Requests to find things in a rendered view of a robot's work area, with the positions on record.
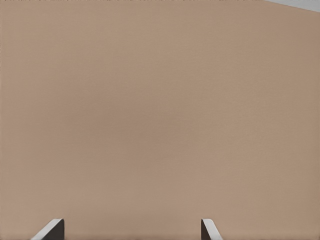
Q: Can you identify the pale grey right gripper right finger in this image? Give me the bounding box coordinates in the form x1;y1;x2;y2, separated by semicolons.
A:
201;218;223;240

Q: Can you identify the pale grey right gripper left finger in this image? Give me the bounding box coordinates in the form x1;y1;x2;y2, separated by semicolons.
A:
30;218;65;240

